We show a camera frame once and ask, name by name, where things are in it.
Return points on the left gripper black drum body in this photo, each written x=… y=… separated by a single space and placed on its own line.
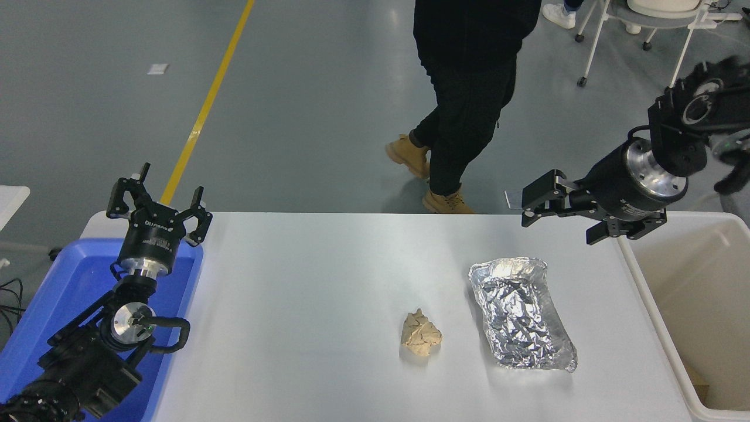
x=153 y=235

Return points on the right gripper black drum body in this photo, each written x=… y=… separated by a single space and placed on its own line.
x=609 y=187

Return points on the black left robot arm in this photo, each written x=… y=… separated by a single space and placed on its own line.
x=70 y=363

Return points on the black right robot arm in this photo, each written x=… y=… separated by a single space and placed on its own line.
x=679 y=135

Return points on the clear floor plate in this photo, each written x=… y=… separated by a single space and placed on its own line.
x=512 y=200

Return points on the blue plastic tray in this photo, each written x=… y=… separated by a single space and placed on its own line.
x=64 y=281

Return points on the large pale plastic bin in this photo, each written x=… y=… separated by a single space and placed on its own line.
x=691 y=293

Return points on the crumpled silver foil tray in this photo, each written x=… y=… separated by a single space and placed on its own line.
x=521 y=316

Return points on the grey chair back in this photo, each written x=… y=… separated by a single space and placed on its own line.
x=737 y=208

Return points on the small white floor tag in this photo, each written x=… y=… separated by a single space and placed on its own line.
x=157 y=68

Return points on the person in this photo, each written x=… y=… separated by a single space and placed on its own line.
x=558 y=16
x=469 y=70

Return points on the white wheeled chair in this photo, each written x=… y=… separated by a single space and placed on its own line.
x=691 y=23

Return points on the crumpled tan paper ball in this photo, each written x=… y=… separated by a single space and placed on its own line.
x=420 y=335

